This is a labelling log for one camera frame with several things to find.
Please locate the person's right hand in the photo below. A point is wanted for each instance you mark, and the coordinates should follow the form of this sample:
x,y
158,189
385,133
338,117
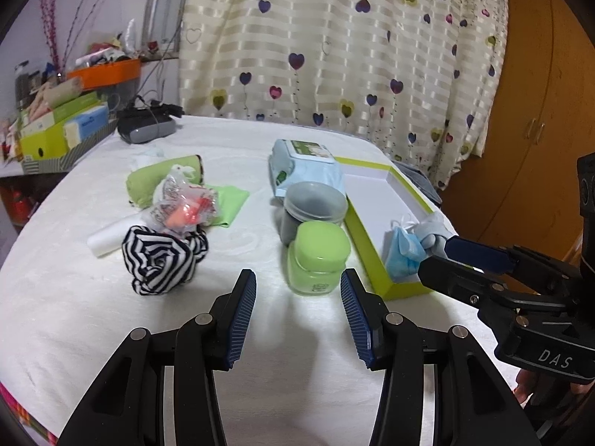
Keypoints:
x,y
526,383

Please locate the striped cardboard tray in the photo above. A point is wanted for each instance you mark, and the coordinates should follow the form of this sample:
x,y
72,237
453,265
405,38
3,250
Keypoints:
x,y
69,150

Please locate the flat light green cloth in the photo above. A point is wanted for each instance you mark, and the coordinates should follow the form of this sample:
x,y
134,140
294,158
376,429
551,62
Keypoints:
x,y
221,205

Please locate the dark grey clothing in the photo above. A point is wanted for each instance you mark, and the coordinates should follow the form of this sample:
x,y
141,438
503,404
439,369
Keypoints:
x,y
418,178

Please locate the blue face mask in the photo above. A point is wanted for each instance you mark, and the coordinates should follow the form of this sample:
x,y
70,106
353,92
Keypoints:
x,y
404,255

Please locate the large black white striped sock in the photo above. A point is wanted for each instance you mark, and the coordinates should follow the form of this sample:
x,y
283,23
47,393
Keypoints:
x,y
159,263

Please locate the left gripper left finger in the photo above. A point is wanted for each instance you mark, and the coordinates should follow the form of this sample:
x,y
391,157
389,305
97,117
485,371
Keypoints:
x,y
232,313

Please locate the green white shallow box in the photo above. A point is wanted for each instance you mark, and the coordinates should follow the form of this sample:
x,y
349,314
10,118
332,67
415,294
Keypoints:
x,y
380,198

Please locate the heart pattern curtain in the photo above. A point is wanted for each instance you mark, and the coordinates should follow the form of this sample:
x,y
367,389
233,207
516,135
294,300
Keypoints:
x,y
416,78

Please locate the green rolled towel with rabbit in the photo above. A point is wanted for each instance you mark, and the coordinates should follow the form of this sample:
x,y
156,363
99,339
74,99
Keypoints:
x,y
142,182

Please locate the white cloth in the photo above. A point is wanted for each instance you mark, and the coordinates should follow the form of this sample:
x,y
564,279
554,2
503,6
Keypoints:
x,y
111,237

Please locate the green lidded jar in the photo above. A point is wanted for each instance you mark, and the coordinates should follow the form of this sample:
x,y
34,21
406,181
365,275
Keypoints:
x,y
317,257

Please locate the clear bag with orange item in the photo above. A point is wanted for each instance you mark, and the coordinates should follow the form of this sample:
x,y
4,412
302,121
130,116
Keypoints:
x,y
179,206

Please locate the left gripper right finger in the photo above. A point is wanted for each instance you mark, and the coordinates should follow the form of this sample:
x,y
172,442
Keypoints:
x,y
364,312

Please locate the blue tissue pack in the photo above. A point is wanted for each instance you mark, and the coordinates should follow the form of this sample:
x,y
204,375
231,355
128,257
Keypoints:
x,y
86,124

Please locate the green storage box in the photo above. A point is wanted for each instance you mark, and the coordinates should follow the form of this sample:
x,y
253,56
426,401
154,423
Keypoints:
x,y
54,120

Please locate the white crumpled tissue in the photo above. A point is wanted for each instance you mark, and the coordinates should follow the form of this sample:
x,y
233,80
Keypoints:
x,y
146,157

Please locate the blue wet wipes pack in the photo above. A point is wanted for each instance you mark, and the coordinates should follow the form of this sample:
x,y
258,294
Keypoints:
x,y
293,161

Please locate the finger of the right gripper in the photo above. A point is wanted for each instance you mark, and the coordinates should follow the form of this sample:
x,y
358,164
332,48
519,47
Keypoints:
x,y
465,246
458,281

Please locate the wooden wardrobe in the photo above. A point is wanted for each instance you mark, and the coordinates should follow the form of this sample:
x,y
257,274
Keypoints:
x,y
524,189

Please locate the orange tray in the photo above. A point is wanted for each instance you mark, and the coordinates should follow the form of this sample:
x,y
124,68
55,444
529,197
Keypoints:
x,y
105,75

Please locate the beige rolled towel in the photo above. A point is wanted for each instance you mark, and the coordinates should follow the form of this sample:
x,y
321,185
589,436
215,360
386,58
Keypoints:
x,y
52,96

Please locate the grey plastic round container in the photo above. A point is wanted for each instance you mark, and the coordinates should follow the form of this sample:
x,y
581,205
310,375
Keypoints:
x,y
309,200

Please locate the grey black VR headset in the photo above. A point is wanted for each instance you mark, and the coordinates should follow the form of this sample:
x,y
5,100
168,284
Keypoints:
x,y
143,125

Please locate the pink branch decoration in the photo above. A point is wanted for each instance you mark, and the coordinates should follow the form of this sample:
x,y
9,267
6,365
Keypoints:
x,y
63,23

